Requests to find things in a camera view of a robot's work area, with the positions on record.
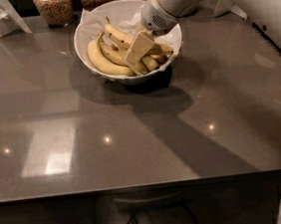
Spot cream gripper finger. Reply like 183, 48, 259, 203
124, 30, 154, 67

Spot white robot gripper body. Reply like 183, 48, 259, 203
140, 0, 201, 36

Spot spotted yellow banana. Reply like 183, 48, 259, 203
103, 9, 174, 62

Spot small right yellow banana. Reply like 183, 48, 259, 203
141, 54, 168, 71

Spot middle yellow banana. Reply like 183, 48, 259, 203
101, 41, 126, 66

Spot white bowl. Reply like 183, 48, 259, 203
74, 0, 182, 86

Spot large left yellow banana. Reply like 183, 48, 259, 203
87, 32, 135, 77

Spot rightmost glass grain jar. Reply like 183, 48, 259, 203
181, 4, 198, 17

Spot white paper liner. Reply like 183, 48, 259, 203
77, 0, 186, 81

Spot right white paper stand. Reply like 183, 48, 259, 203
213, 0, 248, 20

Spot white paper stand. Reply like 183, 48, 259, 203
0, 0, 32, 38
213, 0, 248, 20

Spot leftmost glass grain jar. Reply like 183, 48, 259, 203
33, 0, 74, 27

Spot left white paper stand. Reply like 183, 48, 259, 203
0, 0, 32, 38

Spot black cables under table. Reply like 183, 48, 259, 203
90, 184, 200, 224

